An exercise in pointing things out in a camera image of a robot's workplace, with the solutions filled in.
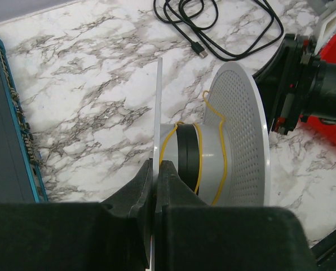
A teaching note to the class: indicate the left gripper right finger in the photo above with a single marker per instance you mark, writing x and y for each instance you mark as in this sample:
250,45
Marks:
183,233

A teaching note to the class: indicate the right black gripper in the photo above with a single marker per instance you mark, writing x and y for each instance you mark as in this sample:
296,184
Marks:
292,70

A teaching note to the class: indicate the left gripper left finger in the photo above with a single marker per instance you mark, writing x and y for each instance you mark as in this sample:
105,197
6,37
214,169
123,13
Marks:
130,221

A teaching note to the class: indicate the grey cable spool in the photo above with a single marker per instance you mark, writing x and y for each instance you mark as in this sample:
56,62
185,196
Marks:
225,162

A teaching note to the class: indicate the red plastic bin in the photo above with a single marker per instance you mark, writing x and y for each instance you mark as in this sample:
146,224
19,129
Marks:
322,107

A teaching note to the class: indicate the dark grey network switch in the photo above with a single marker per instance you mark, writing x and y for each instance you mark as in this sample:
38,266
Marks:
20,177

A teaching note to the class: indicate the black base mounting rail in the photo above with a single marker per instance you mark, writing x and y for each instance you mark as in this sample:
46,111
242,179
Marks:
325,252

